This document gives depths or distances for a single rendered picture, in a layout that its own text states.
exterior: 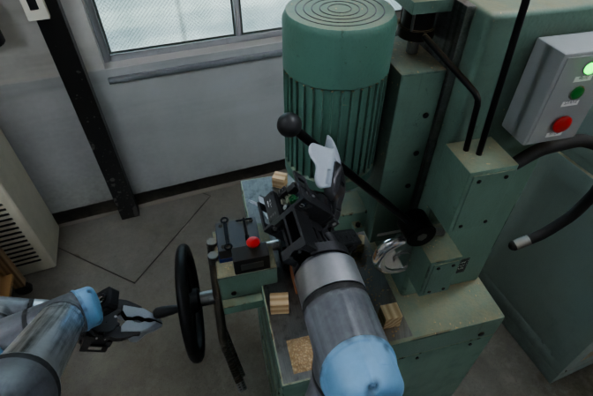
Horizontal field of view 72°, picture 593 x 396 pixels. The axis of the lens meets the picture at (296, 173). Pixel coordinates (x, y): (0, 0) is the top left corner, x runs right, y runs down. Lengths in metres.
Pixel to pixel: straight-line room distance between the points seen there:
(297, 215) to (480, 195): 0.37
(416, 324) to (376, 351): 0.68
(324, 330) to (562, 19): 0.55
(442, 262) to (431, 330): 0.28
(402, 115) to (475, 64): 0.14
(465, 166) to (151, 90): 1.66
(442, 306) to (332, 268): 0.71
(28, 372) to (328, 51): 0.51
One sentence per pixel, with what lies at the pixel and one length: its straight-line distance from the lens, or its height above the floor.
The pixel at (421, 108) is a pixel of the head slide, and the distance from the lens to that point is 0.73.
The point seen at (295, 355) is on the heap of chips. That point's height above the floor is 0.91.
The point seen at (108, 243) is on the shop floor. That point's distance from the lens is 2.42.
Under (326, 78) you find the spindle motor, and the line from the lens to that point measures 0.62.
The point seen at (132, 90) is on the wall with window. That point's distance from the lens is 2.11.
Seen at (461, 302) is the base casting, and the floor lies 0.80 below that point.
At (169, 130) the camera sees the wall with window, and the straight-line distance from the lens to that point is 2.24.
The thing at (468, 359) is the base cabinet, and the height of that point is 0.58.
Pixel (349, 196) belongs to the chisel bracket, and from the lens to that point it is 0.94.
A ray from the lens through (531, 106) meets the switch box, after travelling 0.73.
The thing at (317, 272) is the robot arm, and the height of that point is 1.36.
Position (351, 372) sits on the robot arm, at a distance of 0.41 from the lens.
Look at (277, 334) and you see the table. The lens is 0.93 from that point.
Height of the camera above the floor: 1.73
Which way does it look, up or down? 42 degrees down
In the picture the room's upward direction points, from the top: straight up
